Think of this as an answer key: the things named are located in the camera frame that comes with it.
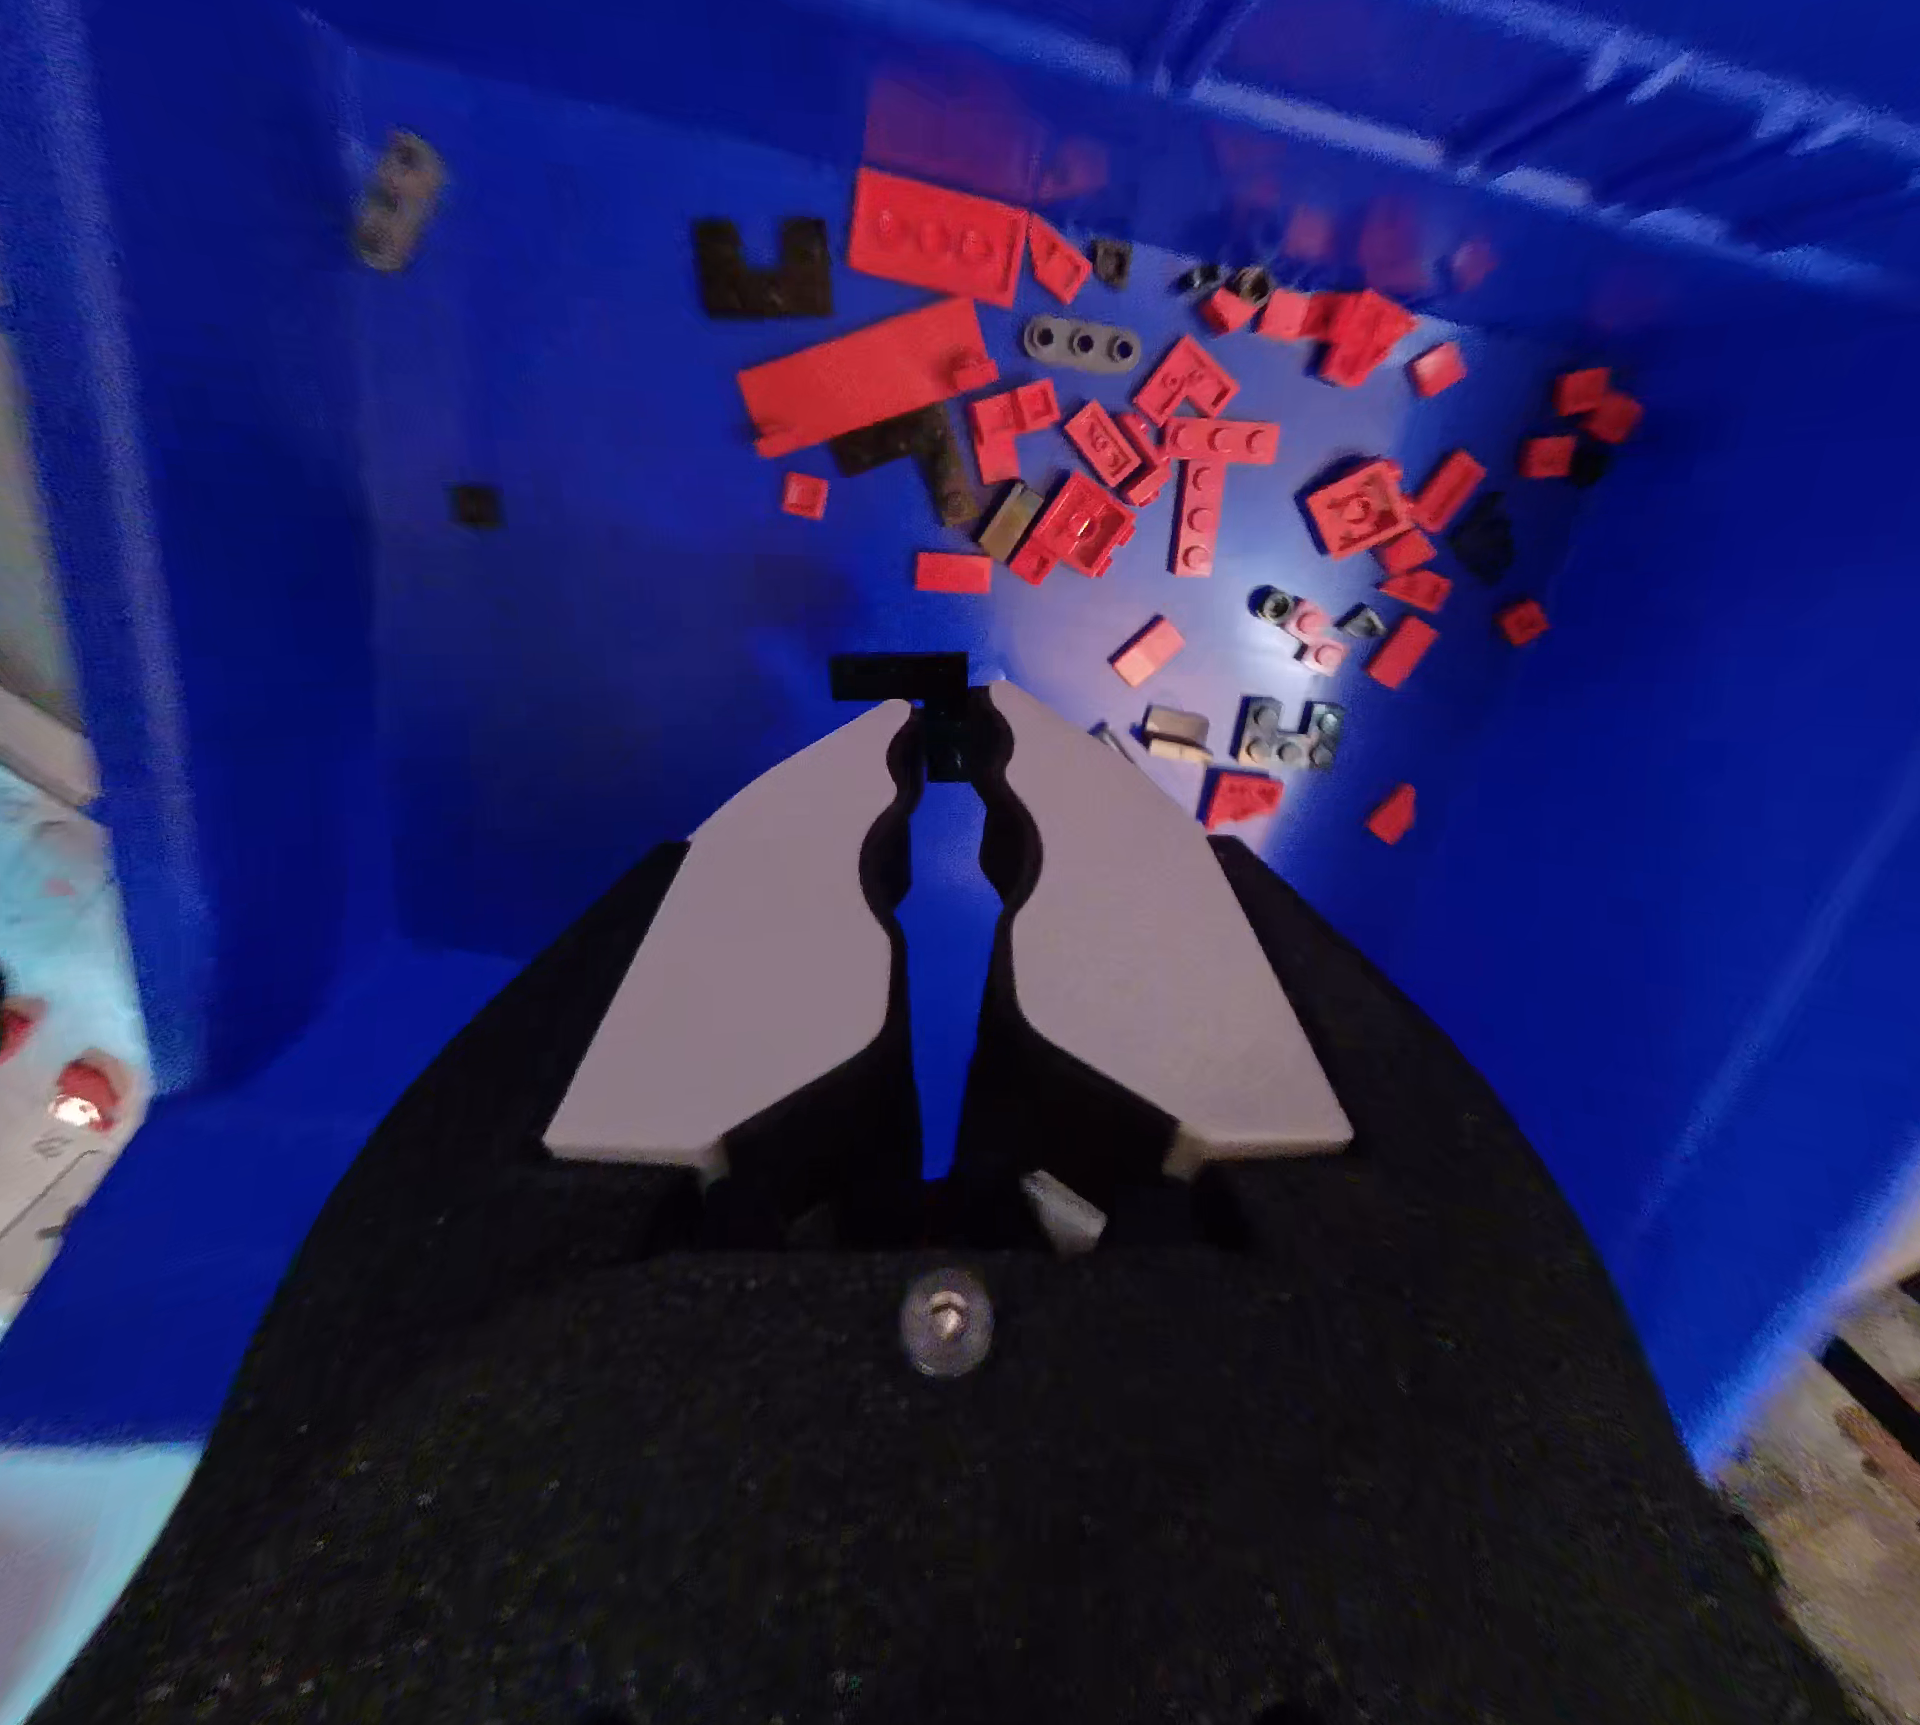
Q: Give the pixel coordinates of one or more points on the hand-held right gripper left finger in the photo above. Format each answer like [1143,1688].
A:
[721,975]

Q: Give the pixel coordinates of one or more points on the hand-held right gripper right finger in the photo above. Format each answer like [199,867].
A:
[1154,975]

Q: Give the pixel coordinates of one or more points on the blue plastic bin with divider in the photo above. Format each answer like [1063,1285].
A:
[450,781]

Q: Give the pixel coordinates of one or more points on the black L-shaped lego plate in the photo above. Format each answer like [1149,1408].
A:
[901,676]

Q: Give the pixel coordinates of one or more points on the pile of red lego pieces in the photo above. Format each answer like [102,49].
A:
[1201,464]

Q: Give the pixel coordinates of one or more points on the small black lego piece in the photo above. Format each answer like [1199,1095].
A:
[476,506]

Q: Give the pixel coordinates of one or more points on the black U-shaped lego plate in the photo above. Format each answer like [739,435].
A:
[751,285]

